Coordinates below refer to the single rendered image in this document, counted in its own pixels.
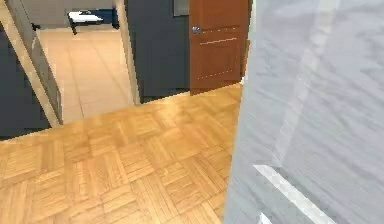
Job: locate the silver round door knob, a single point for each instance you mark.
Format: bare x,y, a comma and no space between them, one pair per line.
196,30

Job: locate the grey framed wall picture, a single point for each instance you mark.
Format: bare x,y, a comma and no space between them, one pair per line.
181,6

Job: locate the white bed with black frame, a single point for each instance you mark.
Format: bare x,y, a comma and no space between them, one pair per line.
86,17

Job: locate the brown wooden room door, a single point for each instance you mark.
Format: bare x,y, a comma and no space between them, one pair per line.
216,60

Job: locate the grey room door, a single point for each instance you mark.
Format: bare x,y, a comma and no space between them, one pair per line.
40,63

